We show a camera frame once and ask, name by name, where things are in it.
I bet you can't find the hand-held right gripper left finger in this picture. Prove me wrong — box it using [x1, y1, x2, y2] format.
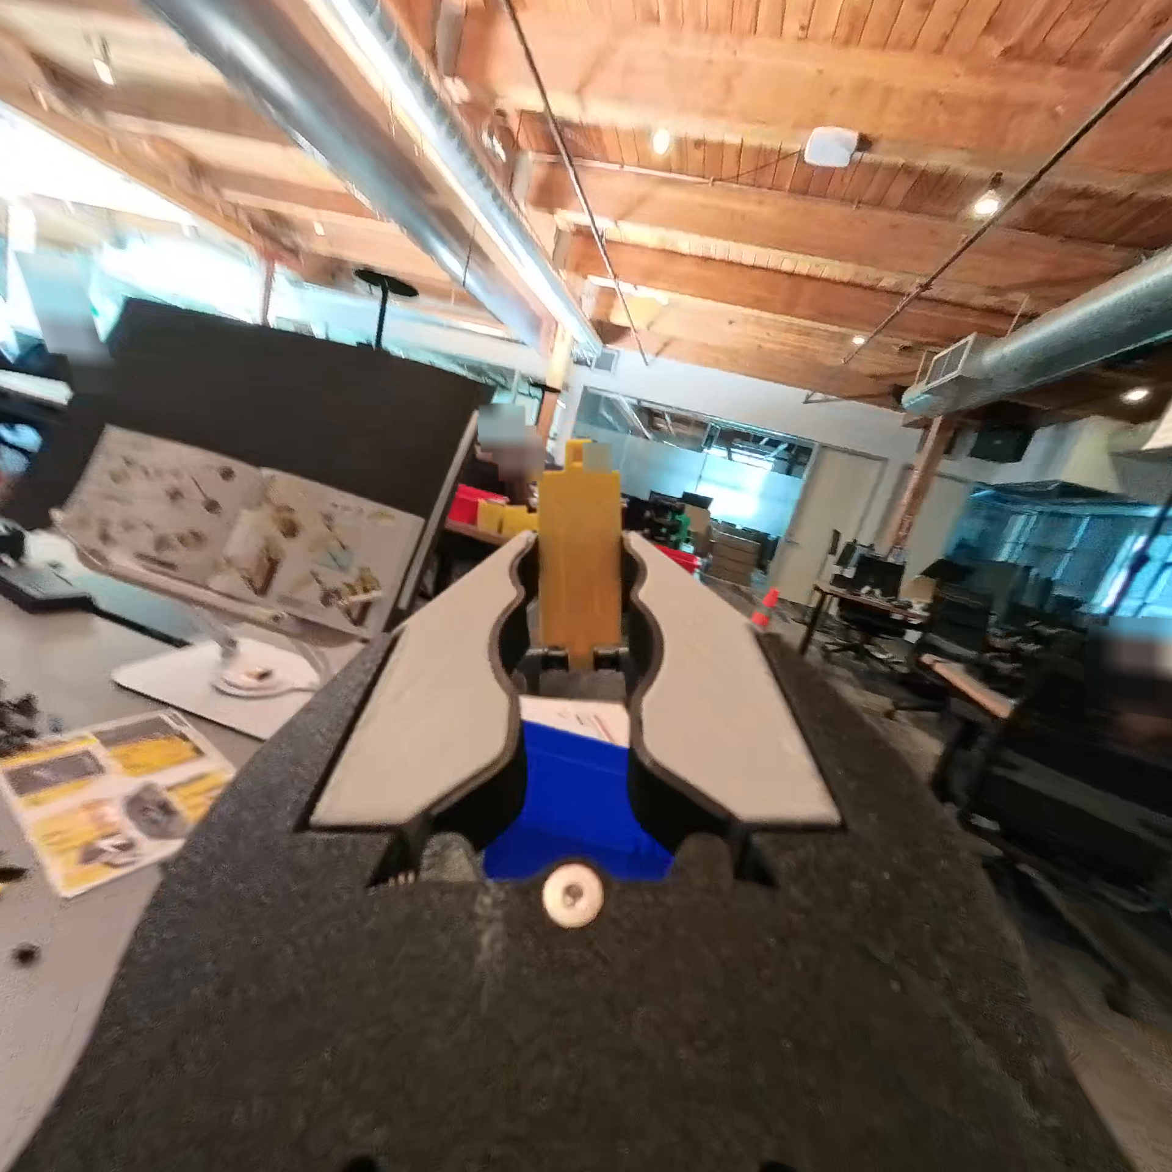
[308, 529, 541, 855]

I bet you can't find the black partition panel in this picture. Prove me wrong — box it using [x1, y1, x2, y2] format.
[108, 297, 488, 634]

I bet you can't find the open instruction booklet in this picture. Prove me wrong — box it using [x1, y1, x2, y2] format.
[53, 425, 430, 641]

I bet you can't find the silver round duct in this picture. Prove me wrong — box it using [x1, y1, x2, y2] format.
[151, 0, 607, 362]
[902, 246, 1172, 420]

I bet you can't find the yellow curved toy panel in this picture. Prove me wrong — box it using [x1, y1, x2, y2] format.
[539, 438, 628, 674]

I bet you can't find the yellow instruction leaflet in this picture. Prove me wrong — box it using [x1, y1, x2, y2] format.
[0, 711, 234, 900]

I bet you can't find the blue storage bin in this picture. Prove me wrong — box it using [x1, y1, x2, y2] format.
[483, 693, 681, 883]

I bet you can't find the black lamp pole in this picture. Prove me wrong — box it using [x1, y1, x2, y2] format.
[356, 267, 419, 349]

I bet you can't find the stack of cardboard boxes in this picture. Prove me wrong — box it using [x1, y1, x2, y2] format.
[711, 521, 761, 581]

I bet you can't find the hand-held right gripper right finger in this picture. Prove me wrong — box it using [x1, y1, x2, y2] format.
[621, 529, 841, 860]

